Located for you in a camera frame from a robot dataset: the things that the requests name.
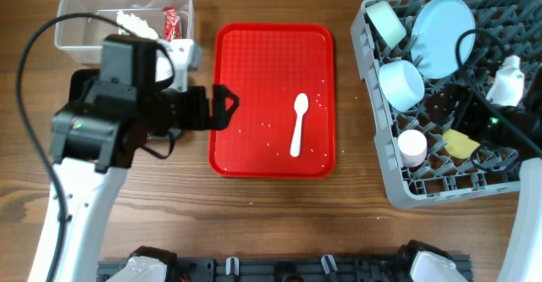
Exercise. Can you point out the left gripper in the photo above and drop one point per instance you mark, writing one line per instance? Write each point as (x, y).
(196, 117)

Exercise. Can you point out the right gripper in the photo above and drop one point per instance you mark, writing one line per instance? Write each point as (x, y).
(471, 102)

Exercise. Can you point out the yellow cup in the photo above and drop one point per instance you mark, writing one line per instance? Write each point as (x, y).
(459, 145)

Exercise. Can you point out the pink cup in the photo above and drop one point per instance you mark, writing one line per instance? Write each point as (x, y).
(413, 148)

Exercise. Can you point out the light blue bowl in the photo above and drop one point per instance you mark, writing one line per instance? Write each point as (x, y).
(401, 84)

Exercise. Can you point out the white plastic spoon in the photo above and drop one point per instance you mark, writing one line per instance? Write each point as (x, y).
(300, 106)

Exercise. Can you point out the large light blue plate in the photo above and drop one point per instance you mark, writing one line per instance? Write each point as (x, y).
(438, 27)

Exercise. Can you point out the red candy wrapper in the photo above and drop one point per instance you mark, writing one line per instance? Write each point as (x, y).
(172, 24)

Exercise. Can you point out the white tissue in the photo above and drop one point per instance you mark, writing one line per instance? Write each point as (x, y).
(135, 24)

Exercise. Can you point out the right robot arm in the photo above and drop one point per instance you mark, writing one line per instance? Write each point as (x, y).
(504, 127)

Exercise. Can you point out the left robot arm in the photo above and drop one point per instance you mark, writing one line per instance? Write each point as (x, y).
(111, 113)

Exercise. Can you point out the grey dishwasher rack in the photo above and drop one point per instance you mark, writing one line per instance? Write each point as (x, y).
(441, 178)

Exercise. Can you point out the clear plastic waste bin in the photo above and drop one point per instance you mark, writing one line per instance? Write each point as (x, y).
(82, 38)

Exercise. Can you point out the black rectangular tray bin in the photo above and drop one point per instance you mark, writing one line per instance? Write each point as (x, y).
(80, 84)

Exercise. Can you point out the red serving tray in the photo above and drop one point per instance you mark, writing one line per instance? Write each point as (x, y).
(267, 66)

